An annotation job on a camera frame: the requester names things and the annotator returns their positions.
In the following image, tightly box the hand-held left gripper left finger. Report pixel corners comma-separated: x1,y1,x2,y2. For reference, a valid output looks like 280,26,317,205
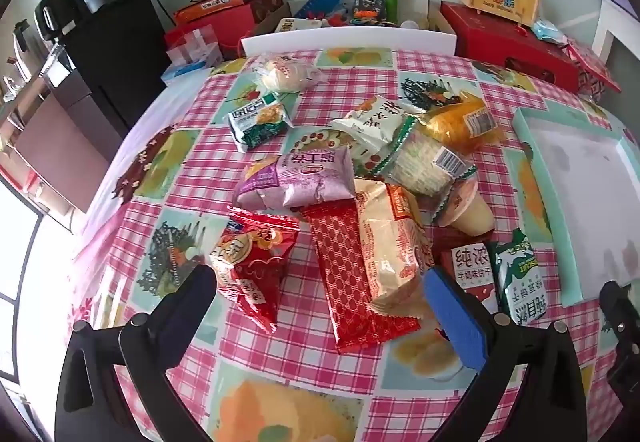
55,264,218,442

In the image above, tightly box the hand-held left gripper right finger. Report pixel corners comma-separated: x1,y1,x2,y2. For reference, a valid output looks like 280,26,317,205
423,266,589,442

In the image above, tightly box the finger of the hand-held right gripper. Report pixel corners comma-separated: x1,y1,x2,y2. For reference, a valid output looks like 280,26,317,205
599,281,640,428

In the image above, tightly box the red and white biscuit packet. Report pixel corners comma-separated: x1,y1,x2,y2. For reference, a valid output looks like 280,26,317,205
432,234,501,317

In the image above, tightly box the white green milk carton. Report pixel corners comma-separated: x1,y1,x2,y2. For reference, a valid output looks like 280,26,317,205
487,227,548,327

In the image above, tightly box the golden swiss roll packet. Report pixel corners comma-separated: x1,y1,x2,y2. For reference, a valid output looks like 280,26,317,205
354,177,436,320

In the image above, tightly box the yellow pudding cup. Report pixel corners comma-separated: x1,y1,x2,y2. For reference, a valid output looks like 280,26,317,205
432,174,496,237

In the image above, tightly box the red patterned snack packet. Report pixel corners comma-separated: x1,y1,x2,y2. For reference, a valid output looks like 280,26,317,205
300,202,423,355

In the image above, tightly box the purple snack packet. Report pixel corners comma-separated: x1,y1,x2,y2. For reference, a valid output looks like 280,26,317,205
234,146,357,213

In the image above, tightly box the yellow cake packet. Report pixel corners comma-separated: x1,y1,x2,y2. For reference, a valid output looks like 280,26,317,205
417,92,506,155

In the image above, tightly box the white snack packet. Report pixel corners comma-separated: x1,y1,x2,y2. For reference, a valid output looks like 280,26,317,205
330,95,416,157

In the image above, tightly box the bread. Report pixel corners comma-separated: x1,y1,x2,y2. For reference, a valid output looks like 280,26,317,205
250,52,326,95

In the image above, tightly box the red cartoon snack packet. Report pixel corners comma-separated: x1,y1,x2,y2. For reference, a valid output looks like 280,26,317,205
209,209,301,335

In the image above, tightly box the dark green snack packet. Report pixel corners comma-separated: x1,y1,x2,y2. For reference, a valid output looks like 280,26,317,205
227,94,296,153

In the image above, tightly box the brown wooden cabinet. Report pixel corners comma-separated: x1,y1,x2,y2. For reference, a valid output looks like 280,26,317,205
0,66,116,223

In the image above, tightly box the clear plastic box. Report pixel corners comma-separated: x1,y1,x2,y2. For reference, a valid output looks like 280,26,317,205
165,24,223,70

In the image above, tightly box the black cabinet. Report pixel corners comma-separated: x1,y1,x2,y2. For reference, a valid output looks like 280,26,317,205
60,0,173,143

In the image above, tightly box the pink patterned tin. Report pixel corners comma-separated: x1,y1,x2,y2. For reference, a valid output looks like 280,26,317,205
565,39,623,105

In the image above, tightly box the red gift box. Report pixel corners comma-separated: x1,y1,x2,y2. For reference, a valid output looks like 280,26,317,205
440,0,581,85

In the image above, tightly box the small card box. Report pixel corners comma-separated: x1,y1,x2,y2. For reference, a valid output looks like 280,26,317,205
274,16,325,36

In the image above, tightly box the orange and red box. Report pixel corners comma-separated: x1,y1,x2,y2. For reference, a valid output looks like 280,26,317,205
172,0,251,27

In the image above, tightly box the white chair back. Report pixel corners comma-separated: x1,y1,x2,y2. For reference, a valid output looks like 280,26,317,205
240,26,458,58

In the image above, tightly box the blue wet wipes pack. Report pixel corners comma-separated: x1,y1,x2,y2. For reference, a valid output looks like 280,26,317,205
531,19,568,45

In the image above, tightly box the white desk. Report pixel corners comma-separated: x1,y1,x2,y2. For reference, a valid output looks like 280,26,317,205
592,0,640,67

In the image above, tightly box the colourful toy packet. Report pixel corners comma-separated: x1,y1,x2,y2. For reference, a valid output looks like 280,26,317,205
347,0,388,26

